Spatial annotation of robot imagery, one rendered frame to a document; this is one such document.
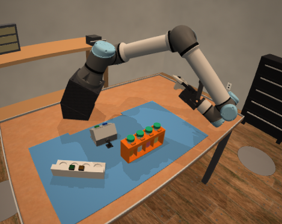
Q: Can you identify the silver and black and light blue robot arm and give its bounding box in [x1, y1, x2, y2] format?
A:
[76, 25, 239, 128]

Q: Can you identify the blue bench mat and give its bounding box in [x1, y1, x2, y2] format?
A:
[28, 101, 208, 224]

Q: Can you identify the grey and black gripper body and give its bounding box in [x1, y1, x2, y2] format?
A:
[179, 87, 205, 110]

